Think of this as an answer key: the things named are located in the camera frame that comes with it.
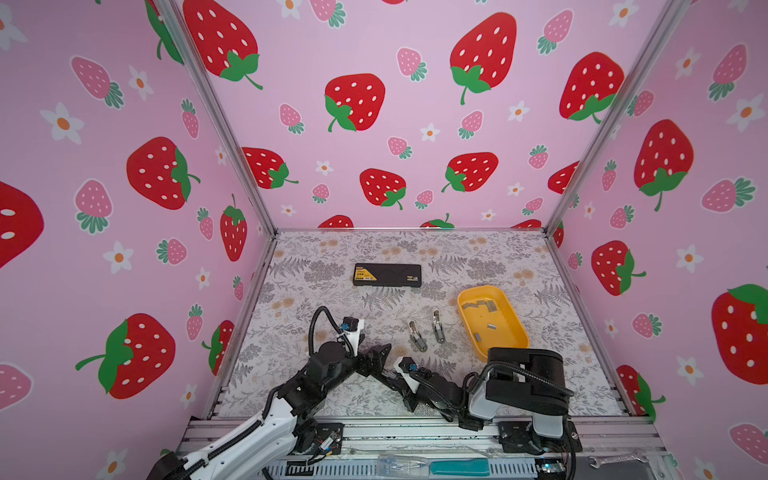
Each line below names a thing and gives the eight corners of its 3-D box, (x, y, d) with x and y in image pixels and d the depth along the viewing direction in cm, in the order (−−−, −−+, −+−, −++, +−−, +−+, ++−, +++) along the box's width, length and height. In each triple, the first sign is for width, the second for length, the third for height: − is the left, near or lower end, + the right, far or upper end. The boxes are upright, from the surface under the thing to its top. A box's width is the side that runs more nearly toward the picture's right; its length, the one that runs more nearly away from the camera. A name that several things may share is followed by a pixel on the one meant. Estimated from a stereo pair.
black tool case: (352, 287, 106) (351, 282, 104) (354, 268, 112) (353, 263, 109) (421, 287, 106) (421, 282, 104) (419, 268, 112) (420, 263, 109)
